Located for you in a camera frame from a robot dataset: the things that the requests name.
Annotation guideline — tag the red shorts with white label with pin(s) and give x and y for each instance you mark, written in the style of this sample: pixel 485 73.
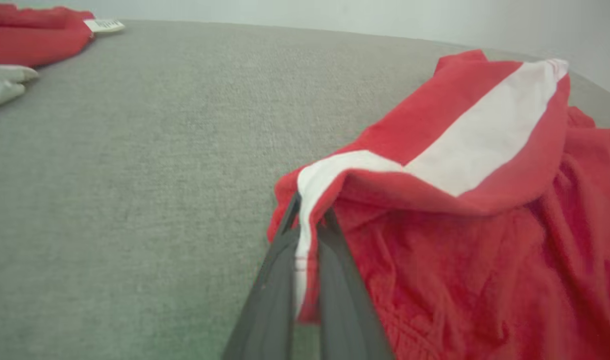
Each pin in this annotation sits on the red shorts with white label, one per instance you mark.
pixel 29 35

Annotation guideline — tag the red garment with white stripe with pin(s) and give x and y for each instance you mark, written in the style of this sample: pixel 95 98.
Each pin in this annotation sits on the red garment with white stripe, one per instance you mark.
pixel 485 260

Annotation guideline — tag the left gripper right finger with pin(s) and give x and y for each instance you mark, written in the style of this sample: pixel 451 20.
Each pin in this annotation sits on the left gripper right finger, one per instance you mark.
pixel 345 310

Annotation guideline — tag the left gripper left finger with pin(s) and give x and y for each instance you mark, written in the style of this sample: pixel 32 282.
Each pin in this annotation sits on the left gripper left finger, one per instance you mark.
pixel 269 300

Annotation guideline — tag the grey fabric sofa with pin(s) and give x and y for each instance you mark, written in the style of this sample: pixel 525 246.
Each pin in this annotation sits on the grey fabric sofa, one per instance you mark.
pixel 159 175

